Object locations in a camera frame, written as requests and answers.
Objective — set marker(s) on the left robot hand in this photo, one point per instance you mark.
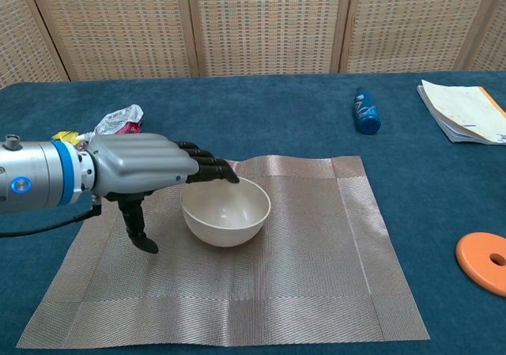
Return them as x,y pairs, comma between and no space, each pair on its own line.
138,165

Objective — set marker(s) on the white bowl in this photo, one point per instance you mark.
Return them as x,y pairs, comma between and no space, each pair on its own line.
229,220

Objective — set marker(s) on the beige woven placemat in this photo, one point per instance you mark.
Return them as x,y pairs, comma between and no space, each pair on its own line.
296,276

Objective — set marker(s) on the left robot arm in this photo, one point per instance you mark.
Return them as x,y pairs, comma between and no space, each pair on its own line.
35,173

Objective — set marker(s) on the crumpled silver snack wrapper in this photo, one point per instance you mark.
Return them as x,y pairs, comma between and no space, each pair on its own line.
118,119

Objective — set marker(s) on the colourful feather shuttlecock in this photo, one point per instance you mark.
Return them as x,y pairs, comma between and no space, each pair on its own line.
65,135

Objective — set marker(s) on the blue carpet table cover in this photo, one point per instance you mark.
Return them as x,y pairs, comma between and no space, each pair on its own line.
257,114

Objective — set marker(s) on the bamboo folding screen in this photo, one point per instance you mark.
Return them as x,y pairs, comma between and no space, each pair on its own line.
269,23

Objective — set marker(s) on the blue plastic bottle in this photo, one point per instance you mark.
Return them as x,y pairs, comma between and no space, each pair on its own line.
365,118

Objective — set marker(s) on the white notebook with orange spine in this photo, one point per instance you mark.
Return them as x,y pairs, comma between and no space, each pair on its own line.
462,110

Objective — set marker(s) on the orange disc with hole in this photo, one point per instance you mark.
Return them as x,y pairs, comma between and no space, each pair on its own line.
474,260

